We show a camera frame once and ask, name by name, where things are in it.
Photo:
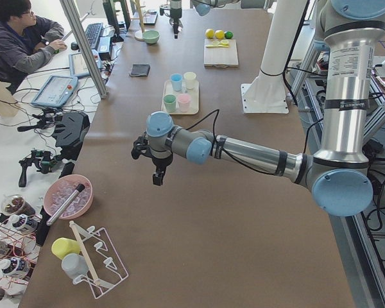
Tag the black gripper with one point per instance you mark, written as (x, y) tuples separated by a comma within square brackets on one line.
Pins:
[(160, 161), (175, 20)]

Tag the blue plastic cup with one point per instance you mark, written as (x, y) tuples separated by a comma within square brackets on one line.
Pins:
[(176, 82)]

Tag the pale yellow plastic cup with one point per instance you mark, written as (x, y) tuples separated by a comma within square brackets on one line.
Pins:
[(189, 79)]

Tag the pink plastic cup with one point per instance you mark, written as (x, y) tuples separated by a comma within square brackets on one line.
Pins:
[(184, 101)]

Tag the green plastic cup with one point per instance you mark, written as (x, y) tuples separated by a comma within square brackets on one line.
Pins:
[(170, 103)]

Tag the cream rabbit serving tray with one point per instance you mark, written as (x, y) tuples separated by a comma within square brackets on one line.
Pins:
[(194, 93)]

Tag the green bowl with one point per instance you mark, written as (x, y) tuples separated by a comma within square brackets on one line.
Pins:
[(151, 36)]

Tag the lower whole lemon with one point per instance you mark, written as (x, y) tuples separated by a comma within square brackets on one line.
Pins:
[(209, 33)]

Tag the whole lemon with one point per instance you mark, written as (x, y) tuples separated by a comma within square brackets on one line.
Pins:
[(219, 34), (209, 33)]

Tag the yellow plastic knife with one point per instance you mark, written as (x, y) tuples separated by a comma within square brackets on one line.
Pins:
[(216, 46)]

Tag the wooden stand with base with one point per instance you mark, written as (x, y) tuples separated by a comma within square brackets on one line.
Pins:
[(139, 34)]

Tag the upper whole lemon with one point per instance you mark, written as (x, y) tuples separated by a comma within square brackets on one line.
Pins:
[(219, 34)]

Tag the wooden cutting board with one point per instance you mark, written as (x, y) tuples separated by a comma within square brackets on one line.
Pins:
[(220, 57)]

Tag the grey folded cloth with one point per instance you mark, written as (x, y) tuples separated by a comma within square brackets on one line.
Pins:
[(140, 70)]

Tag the green lime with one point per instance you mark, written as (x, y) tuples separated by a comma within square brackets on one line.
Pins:
[(228, 35)]

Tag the metal rod black tip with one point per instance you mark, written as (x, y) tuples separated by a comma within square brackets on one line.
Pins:
[(65, 205)]

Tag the black keyboard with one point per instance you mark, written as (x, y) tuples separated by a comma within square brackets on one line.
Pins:
[(93, 33)]

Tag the black stand device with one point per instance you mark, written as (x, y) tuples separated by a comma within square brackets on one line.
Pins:
[(70, 132)]

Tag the far teach pendant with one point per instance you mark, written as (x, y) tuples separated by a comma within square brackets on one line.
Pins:
[(78, 67)]

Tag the teach pendant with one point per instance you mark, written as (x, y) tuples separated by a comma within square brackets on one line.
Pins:
[(78, 67), (55, 92)]

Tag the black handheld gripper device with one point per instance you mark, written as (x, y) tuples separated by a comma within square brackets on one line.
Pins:
[(43, 160)]

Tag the yellow cup on rack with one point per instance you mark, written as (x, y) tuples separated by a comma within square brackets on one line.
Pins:
[(64, 246)]

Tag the grey cup on rack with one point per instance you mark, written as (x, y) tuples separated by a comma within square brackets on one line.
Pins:
[(74, 265)]

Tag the near teach pendant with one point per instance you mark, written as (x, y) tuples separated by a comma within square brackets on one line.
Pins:
[(55, 92)]

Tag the seated person dark jacket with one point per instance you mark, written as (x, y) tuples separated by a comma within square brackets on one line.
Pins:
[(27, 41)]

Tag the white wire cup rack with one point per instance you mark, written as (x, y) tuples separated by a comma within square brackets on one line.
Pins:
[(106, 269)]

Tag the aluminium profile post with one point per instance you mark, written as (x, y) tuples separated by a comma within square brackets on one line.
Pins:
[(73, 18)]

